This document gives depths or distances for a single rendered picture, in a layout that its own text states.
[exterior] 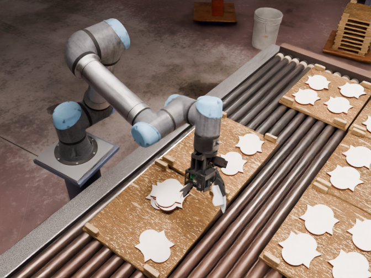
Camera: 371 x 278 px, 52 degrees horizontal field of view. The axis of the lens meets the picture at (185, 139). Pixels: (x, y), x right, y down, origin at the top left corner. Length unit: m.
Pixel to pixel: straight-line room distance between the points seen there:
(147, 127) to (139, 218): 0.47
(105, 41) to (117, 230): 0.65
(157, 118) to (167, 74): 2.76
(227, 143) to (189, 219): 0.44
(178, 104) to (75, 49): 0.37
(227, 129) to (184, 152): 0.25
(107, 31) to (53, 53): 3.05
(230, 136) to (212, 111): 0.68
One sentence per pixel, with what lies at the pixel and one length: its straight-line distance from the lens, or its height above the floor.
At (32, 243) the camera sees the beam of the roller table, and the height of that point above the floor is 0.91.
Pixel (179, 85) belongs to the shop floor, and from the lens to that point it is 3.67.
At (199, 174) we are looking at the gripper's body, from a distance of 1.11.
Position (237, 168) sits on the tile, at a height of 0.95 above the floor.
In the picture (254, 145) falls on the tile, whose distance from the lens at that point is 1.68.
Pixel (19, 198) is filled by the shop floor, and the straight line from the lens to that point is 2.87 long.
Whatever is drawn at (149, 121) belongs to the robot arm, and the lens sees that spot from 1.07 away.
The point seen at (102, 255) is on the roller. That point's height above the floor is 0.92.
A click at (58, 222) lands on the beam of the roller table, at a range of 1.49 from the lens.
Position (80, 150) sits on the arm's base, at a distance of 1.68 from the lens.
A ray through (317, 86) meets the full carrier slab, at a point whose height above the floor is 0.95.
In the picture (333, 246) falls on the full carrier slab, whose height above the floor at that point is 0.94.
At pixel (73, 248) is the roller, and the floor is 0.92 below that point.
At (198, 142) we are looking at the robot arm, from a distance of 1.09.
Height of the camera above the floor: 2.08
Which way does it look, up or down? 43 degrees down
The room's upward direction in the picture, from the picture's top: 1 degrees clockwise
